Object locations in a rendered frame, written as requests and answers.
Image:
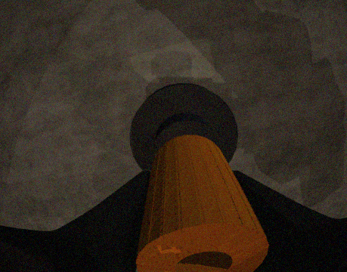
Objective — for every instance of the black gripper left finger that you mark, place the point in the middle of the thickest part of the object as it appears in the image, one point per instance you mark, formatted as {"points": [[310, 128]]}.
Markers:
{"points": [[104, 239]]}

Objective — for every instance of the dark grey round pedestal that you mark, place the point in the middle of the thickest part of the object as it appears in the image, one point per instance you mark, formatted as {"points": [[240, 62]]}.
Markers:
{"points": [[176, 110]]}

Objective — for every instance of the orange knob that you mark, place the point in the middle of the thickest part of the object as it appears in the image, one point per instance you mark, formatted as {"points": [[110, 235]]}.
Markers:
{"points": [[196, 216]]}

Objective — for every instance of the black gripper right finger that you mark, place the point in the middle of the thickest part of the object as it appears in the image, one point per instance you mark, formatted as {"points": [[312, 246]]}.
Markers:
{"points": [[300, 239]]}

